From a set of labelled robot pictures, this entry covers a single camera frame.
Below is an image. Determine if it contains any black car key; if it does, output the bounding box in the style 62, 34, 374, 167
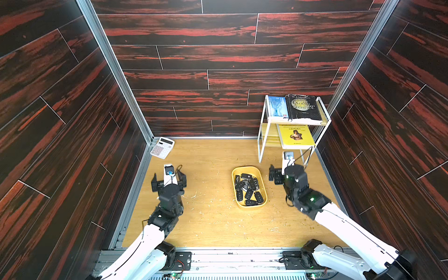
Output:
240, 173, 252, 180
254, 191, 264, 204
236, 190, 243, 201
245, 199, 259, 207
245, 189, 254, 200

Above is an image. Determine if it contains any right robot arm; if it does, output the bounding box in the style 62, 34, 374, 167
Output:
269, 165, 418, 280

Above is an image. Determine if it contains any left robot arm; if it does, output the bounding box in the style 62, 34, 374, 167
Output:
87, 164, 187, 280

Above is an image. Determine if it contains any yellow storage tray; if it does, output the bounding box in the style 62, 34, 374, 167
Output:
232, 166, 268, 210

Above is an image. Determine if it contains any yellow paperback book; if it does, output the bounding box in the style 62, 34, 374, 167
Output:
276, 124, 315, 149

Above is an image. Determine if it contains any white calculator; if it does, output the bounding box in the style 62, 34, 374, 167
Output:
150, 136, 175, 159

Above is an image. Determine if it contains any blue white book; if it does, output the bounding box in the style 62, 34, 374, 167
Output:
267, 96, 289, 119

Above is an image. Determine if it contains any black hardcover book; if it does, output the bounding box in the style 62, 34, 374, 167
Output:
285, 94, 322, 121

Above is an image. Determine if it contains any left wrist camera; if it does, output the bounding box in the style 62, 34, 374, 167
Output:
163, 164, 177, 186

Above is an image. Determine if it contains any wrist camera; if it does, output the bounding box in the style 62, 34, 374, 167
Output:
163, 164, 177, 186
282, 151, 295, 172

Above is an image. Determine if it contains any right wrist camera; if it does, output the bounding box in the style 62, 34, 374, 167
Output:
282, 151, 295, 172

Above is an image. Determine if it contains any white wire shelf rack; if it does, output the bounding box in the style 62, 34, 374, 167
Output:
257, 94, 331, 166

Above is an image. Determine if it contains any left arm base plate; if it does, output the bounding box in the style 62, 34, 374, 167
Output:
162, 251, 193, 271

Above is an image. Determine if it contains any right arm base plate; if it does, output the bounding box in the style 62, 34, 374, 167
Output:
278, 251, 327, 270

